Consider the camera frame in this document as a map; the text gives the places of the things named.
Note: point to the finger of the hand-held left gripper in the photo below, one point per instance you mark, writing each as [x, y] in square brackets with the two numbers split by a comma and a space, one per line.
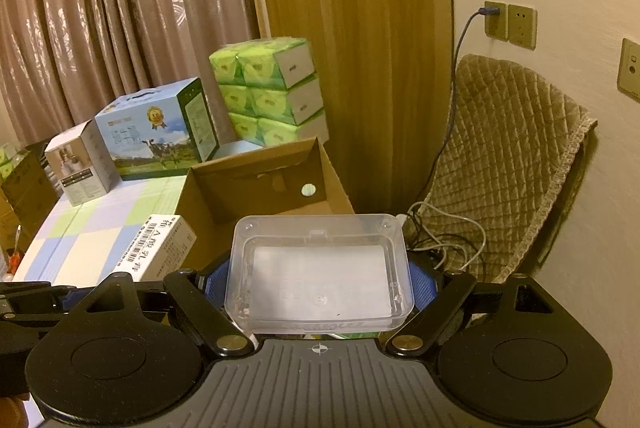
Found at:
[40, 300]

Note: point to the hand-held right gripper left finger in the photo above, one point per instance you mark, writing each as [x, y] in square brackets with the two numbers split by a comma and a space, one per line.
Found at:
[215, 284]

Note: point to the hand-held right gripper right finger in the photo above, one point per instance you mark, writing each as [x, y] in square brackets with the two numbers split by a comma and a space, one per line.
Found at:
[424, 284]

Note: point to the white toothpaste box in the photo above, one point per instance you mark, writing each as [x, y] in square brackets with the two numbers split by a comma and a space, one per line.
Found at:
[155, 245]

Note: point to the cardboard box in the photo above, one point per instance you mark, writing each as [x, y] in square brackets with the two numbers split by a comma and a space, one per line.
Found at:
[260, 193]

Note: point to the clear plastic box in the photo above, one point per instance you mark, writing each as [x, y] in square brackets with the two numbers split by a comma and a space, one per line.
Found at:
[320, 273]

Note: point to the checked tablecloth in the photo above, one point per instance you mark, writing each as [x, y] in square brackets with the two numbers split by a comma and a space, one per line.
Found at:
[85, 233]

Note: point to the tall brown cardboard carton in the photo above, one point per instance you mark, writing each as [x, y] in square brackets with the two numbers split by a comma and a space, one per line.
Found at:
[27, 190]

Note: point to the white appliance carton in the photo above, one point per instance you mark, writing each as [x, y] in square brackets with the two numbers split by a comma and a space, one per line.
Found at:
[80, 167]

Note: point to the green tissue packs bundle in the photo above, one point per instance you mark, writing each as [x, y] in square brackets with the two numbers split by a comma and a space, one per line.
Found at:
[6, 165]

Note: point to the quilted chair cover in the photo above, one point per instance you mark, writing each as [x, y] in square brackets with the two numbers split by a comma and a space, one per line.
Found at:
[505, 147]

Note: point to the blue milk gift box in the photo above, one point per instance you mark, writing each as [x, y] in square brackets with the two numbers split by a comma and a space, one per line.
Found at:
[150, 132]

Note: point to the stack of green tissue packs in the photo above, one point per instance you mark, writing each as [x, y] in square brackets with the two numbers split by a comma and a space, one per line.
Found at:
[270, 82]

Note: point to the wooden wardrobe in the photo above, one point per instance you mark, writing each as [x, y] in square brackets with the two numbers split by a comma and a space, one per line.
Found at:
[350, 32]

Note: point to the wall socket with plug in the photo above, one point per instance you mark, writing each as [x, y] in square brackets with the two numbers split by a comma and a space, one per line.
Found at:
[496, 20]

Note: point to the empty wall socket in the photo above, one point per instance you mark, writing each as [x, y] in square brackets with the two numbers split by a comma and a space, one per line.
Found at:
[522, 26]

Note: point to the square data wall socket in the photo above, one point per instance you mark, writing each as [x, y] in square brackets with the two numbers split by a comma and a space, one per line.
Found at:
[631, 70]

